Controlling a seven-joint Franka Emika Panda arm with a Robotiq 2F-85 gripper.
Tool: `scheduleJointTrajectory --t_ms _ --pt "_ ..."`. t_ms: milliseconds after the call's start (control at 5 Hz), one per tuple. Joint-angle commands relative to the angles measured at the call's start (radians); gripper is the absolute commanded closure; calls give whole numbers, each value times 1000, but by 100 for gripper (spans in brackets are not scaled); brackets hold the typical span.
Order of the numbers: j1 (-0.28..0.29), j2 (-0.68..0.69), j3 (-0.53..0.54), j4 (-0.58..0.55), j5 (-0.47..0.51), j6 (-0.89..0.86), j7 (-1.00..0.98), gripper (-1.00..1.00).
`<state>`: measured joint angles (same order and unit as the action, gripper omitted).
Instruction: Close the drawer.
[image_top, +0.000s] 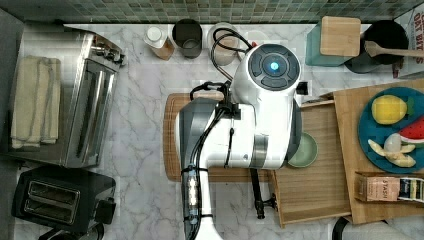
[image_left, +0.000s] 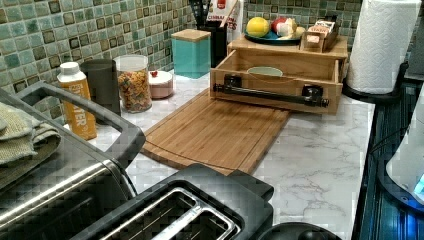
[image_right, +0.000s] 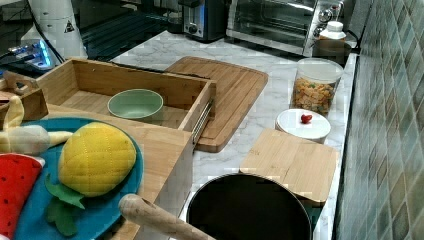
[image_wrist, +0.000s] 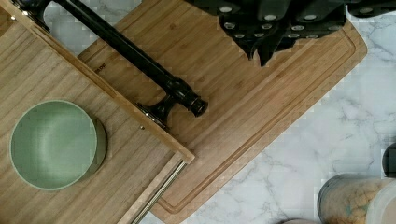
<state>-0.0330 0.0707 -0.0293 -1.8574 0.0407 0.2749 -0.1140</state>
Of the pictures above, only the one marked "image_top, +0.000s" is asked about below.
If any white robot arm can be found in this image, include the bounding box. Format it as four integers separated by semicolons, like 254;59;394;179
174;44;302;240

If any open wooden drawer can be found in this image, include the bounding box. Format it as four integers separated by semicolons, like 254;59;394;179
269;100;351;226

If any wooden drawer cabinet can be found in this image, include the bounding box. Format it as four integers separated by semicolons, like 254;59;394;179
332;79;424;224

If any glass jar of cereal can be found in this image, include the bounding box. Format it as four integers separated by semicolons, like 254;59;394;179
207;22;239;66

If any dark grey cup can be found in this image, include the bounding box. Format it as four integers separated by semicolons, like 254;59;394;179
172;19;203;59

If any orange bottle with white cap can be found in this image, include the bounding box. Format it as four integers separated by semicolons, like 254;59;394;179
144;26;175;61

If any green ceramic bowl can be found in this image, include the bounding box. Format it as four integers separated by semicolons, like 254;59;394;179
288;132;318;168

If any teal canister with wooden lid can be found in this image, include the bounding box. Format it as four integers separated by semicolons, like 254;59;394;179
305;16;361;67

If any blue plate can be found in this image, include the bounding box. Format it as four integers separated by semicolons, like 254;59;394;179
357;87;424;174

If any black two-slot toaster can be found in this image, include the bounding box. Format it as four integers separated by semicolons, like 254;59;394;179
11;165;116;233

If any wooden tea box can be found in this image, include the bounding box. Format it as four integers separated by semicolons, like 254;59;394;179
355;173;423;204

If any yellow lemon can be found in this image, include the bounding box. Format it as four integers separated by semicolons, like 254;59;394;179
371;95;408;125

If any wooden spoon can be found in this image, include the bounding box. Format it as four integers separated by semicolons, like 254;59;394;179
364;41;424;57

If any folded beige towel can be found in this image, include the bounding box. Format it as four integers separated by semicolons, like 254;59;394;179
11;56;61;149

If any peeled banana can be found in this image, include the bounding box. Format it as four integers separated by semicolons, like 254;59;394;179
368;139;416;168

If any black utensil holder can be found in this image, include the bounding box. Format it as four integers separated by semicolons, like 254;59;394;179
344;20;409;74

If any watermelon slice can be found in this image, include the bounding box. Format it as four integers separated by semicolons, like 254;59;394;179
399;116;424;144

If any cereal box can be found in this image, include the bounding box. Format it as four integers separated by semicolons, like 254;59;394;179
392;4;424;79

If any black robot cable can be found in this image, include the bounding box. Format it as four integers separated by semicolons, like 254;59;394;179
209;27;254;82

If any black drawer handle bar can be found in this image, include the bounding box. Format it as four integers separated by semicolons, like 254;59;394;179
250;168;277;219

